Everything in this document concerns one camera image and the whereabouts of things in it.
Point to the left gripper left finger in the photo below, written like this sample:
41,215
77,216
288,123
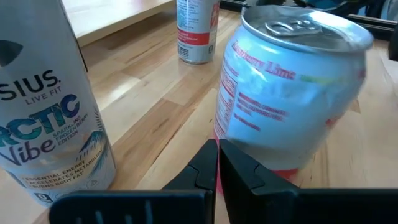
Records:
186,202

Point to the white Celsius Arctic Vibe can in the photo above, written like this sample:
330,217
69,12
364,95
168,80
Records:
46,109

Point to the pink white raspberry lime can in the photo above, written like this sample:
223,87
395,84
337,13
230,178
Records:
280,93

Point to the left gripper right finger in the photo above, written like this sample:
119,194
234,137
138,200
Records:
264,205

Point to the white Celsius Peach Vibe can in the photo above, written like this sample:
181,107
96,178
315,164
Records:
196,31

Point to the wooden shelf board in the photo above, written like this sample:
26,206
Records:
109,15

